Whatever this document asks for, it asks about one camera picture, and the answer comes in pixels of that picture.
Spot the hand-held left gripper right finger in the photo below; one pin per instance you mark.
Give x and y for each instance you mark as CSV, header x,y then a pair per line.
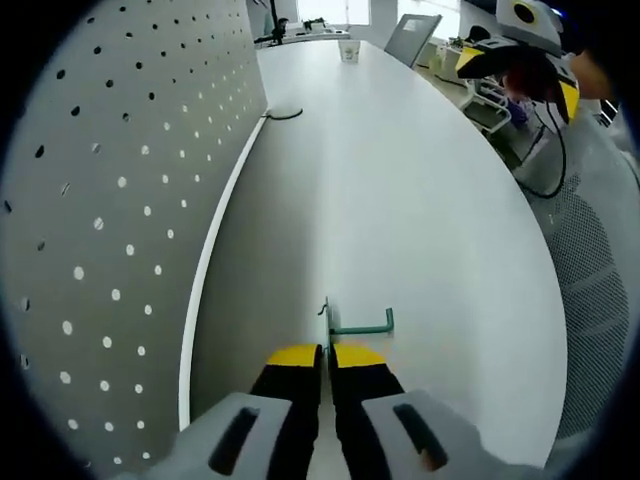
x,y
395,435

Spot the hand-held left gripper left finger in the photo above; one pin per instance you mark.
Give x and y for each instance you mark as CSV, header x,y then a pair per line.
x,y
240,435

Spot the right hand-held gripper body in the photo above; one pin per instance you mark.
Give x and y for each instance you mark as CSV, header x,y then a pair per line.
x,y
537,30

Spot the green hook assembly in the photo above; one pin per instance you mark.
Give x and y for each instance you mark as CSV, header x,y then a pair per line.
x,y
360,330

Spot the white perforated mounting plate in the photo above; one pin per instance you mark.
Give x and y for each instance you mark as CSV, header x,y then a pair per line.
x,y
150,135

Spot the person's right hand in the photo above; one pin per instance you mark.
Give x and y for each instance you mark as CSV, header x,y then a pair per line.
x,y
595,77

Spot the white paper cup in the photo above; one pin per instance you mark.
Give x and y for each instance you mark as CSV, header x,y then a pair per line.
x,y
350,51

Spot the bright window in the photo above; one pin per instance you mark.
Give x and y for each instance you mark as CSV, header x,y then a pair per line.
x,y
332,10

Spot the grey mesh office chair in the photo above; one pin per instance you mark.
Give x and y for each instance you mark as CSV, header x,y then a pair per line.
x,y
590,300

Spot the round grey desk grommet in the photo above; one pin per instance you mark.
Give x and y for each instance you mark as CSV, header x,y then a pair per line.
x,y
287,113

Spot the black monitor stand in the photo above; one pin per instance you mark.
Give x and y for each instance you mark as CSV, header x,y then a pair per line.
x,y
275,25

